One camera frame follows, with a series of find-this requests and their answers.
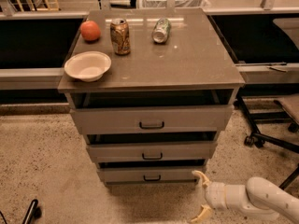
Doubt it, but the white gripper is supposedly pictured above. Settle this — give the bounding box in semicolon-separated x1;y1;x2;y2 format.
190;170;248;224

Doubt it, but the grey bottom drawer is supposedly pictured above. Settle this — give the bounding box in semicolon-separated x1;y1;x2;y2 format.
97;166;206;184

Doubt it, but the grey drawer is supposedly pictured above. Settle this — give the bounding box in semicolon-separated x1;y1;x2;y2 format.
86;141;217;162
71;105;233;134
97;166;206;184

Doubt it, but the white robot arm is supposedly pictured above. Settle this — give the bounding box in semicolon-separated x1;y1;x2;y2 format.
191;170;299;224

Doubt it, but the grey drawer cabinet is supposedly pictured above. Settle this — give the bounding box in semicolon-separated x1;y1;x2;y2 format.
57;7;247;187

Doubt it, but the grey middle drawer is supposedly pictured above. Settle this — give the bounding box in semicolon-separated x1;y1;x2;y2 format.
86;141;217;162

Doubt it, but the grey top drawer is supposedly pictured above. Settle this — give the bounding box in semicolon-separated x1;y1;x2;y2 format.
71;105;233;134

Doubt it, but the black office chair base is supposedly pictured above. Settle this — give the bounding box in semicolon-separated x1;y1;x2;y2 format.
236;95;299;192

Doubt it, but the green lying soda can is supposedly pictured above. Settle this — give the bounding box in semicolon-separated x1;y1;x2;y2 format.
152;18;171;44

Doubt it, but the black chair leg left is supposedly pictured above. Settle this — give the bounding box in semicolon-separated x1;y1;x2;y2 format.
22;199;42;224

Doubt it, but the white paper bowl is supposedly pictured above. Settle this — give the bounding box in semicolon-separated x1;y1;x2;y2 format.
64;51;111;82

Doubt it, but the gold upright soda can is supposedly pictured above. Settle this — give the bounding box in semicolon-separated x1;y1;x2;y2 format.
110;18;131;55

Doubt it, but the orange round fruit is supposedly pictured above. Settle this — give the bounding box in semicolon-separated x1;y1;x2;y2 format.
79;21;101;41

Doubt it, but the wire mesh bin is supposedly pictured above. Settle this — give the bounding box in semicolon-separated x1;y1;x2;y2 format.
136;0;210;9

